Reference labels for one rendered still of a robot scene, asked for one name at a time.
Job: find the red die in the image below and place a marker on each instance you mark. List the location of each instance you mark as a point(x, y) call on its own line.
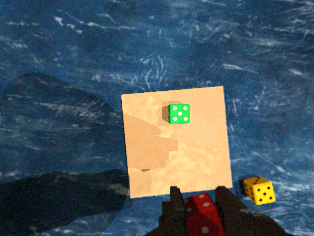
point(203, 218)

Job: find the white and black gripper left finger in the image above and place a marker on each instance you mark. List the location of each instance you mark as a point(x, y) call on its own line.
point(172, 224)

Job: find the yellow die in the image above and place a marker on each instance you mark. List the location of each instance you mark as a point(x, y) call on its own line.
point(259, 190)

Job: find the green die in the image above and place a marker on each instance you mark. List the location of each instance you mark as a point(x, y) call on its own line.
point(179, 113)

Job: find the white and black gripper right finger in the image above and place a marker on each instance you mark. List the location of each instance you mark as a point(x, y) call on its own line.
point(237, 220)

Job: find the tan square mat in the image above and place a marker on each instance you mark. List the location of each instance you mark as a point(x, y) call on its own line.
point(193, 156)

